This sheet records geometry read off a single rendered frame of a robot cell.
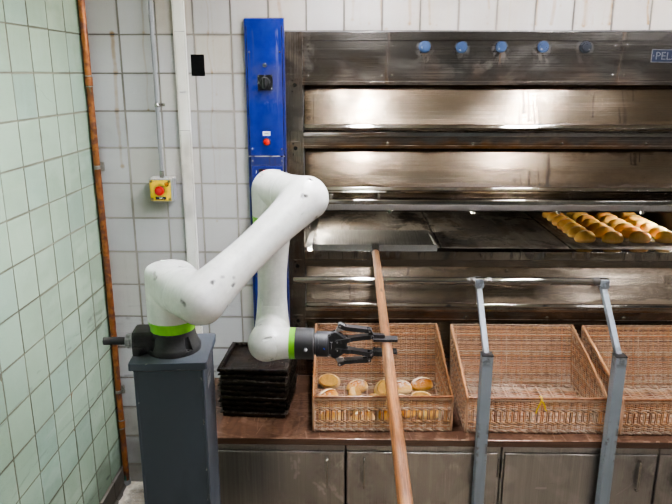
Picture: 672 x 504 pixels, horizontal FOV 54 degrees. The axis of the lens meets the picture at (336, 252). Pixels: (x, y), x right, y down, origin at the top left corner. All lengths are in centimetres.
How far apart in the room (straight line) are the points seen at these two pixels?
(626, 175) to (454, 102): 80
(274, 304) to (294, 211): 36
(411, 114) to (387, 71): 20
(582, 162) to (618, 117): 23
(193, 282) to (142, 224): 138
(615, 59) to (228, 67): 158
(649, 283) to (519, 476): 106
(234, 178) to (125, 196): 49
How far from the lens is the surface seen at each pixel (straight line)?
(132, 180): 299
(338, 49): 282
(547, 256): 304
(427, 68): 284
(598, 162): 304
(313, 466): 271
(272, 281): 198
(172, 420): 190
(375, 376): 301
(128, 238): 305
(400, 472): 138
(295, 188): 178
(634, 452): 289
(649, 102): 308
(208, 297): 164
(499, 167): 291
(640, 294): 323
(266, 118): 280
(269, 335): 190
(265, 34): 280
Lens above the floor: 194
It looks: 15 degrees down
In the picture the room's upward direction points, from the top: straight up
